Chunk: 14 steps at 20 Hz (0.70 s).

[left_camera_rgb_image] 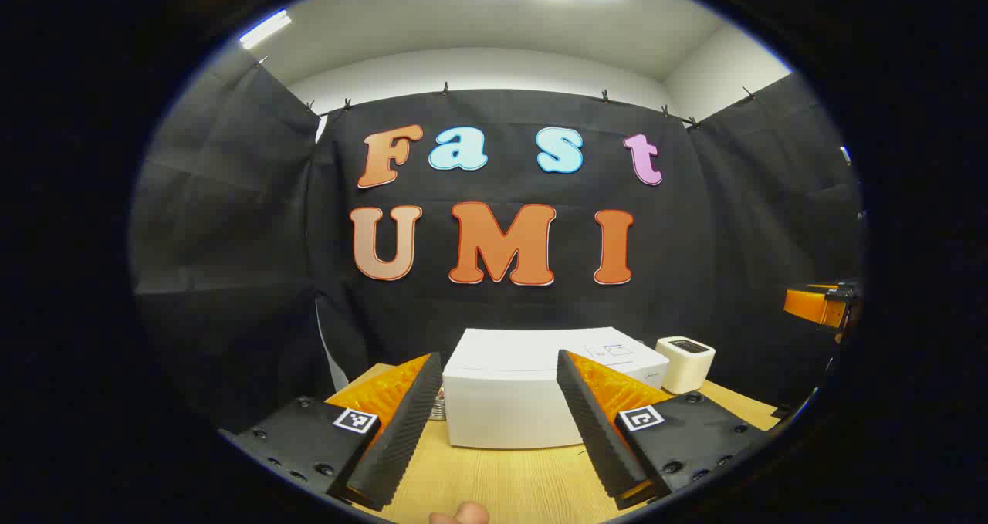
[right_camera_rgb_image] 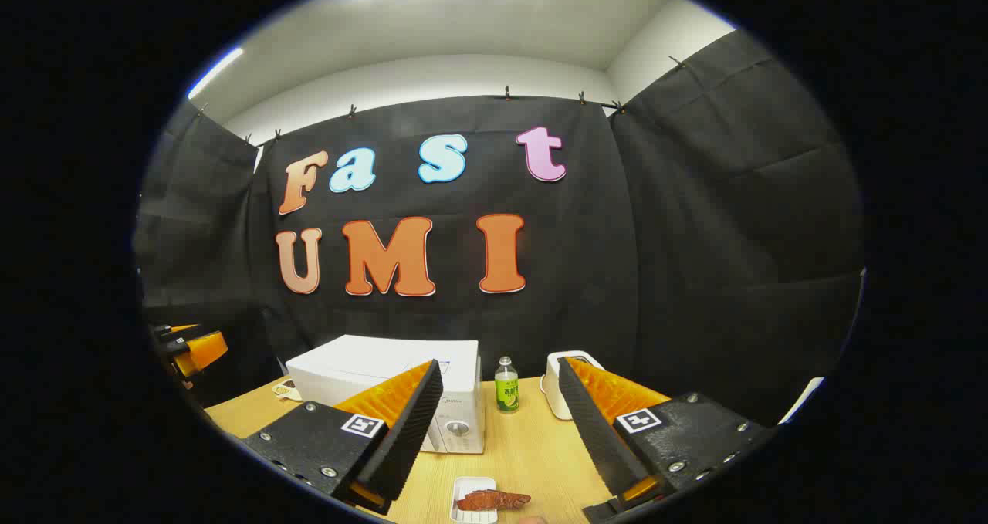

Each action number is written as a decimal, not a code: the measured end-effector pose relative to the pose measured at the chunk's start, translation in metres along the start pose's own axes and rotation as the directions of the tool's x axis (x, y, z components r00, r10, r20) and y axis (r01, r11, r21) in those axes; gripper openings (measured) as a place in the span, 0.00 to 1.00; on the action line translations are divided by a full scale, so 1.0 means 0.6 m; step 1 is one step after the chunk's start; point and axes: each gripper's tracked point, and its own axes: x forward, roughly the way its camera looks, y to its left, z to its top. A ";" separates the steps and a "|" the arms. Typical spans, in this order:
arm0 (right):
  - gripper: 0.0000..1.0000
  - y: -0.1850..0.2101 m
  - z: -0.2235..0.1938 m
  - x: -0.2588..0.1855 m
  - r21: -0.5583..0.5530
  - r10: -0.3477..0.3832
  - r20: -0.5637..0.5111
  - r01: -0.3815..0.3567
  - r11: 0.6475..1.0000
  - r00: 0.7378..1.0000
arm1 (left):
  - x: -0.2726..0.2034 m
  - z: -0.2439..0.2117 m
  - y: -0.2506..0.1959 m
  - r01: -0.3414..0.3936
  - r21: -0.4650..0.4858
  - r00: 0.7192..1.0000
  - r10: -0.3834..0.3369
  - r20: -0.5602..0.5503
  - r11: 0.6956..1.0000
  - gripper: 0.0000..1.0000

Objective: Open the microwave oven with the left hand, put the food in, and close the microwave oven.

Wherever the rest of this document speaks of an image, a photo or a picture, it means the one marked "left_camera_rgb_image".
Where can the ceiling light strip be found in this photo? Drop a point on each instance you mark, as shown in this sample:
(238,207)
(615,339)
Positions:
(265,28)

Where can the small black object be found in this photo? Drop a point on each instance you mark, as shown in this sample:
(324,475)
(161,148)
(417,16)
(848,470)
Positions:
(783,412)

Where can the white microwave oven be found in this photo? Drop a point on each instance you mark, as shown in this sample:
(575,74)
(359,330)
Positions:
(502,385)

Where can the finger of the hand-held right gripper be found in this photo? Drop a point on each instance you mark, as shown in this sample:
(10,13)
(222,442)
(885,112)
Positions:
(806,305)

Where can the metal mesh utensil holder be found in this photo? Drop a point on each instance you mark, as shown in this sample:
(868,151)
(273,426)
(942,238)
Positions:
(438,405)

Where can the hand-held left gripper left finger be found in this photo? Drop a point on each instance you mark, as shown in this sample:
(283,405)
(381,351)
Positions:
(401,431)

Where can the white toaster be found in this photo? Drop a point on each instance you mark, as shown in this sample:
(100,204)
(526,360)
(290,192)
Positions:
(683,366)

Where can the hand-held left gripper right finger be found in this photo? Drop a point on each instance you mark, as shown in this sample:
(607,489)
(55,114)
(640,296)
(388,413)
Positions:
(598,431)

